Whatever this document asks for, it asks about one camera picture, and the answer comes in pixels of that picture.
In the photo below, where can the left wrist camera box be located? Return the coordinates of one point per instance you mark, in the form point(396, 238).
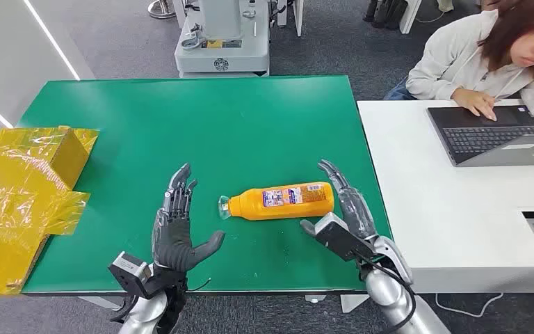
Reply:
point(129, 272)

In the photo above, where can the white machine base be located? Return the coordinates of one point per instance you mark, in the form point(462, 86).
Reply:
point(230, 46)

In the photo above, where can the person's hand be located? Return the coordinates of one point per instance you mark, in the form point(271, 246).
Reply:
point(474, 101)

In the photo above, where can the green topped table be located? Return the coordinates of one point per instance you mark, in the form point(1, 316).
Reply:
point(230, 124)

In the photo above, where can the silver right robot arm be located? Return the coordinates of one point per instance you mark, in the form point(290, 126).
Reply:
point(387, 288)

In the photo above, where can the chrome round stand base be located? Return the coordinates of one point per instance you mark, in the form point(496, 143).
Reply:
point(161, 9)

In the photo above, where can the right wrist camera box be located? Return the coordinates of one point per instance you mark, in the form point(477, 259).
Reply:
point(340, 237)

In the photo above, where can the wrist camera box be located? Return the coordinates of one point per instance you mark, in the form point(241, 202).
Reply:
point(340, 237)
point(129, 272)

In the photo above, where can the white desk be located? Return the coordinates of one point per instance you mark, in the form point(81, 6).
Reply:
point(451, 212)

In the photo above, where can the black chair base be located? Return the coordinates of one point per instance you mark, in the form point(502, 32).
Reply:
point(384, 14)

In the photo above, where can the person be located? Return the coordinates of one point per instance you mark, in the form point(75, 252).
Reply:
point(460, 60)

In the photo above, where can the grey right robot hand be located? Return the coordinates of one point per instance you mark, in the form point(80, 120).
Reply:
point(357, 210)

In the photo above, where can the white furniture leg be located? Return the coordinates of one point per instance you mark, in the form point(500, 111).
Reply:
point(410, 16)
point(298, 16)

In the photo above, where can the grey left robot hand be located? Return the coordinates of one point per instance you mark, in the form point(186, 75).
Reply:
point(172, 239)

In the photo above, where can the orange plastic bottle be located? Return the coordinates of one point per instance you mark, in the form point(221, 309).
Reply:
point(281, 201)

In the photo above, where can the dark grey laptop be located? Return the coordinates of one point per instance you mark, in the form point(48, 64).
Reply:
point(488, 136)

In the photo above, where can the yellow film wrapped cardboard box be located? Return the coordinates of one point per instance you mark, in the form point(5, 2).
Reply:
point(13, 193)

